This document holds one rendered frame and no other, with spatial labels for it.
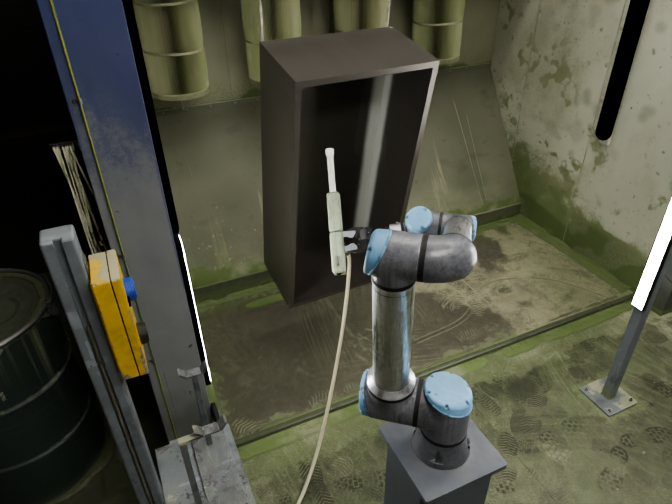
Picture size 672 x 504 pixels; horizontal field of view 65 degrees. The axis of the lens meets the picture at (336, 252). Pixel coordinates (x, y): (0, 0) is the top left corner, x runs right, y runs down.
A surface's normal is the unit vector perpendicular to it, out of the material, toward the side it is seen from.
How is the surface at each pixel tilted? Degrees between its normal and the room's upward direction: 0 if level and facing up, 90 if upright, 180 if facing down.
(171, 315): 90
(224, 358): 0
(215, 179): 57
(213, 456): 0
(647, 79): 90
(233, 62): 90
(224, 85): 90
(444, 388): 5
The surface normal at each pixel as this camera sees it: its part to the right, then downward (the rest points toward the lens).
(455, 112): 0.34, -0.04
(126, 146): 0.41, 0.50
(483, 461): -0.01, -0.83
